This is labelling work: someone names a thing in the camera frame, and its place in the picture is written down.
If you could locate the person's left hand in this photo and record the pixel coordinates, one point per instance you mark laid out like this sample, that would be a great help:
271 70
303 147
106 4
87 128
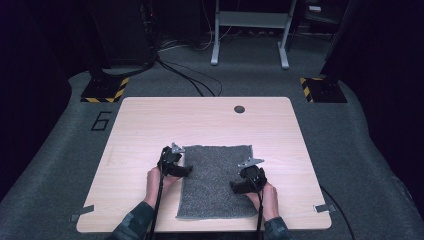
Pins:
154 186

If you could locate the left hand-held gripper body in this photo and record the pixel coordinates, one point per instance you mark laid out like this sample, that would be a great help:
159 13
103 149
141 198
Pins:
168 163

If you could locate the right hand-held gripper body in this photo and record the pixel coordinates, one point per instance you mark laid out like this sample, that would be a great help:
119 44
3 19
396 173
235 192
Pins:
255 178

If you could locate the white metal stand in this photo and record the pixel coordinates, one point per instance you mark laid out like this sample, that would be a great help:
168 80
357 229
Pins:
251 19

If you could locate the black striped base plate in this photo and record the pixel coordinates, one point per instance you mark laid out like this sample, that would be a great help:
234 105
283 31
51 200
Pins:
325 90
105 90

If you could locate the black cabinet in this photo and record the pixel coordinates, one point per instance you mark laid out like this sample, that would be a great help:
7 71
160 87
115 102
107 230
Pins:
123 33

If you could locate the black table grommet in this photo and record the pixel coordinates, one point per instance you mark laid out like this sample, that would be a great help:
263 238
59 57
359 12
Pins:
239 109

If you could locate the grey tape strip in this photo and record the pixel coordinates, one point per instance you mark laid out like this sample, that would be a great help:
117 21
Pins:
83 212
325 208

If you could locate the grey cloth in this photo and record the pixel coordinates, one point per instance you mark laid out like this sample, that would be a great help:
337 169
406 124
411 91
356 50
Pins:
213 186

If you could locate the black stand post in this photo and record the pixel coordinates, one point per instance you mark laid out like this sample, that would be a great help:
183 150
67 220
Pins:
338 43
96 50

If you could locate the person's right hand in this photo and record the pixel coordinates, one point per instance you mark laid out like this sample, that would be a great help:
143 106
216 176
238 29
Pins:
270 201

